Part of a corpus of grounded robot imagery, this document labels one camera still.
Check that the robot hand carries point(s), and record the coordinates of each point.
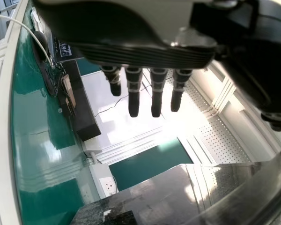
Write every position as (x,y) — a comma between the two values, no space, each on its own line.
(131,28)

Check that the black oven with glass door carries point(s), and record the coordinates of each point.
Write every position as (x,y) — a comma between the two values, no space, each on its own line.
(159,199)

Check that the black printed card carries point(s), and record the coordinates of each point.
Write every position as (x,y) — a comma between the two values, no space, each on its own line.
(65,50)

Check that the black round device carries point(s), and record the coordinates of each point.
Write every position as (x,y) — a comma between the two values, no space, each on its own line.
(40,38)

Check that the long black box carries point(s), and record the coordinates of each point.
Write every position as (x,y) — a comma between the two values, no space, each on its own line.
(84,117)

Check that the white socket strip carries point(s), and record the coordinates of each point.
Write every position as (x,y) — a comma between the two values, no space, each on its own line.
(106,185)

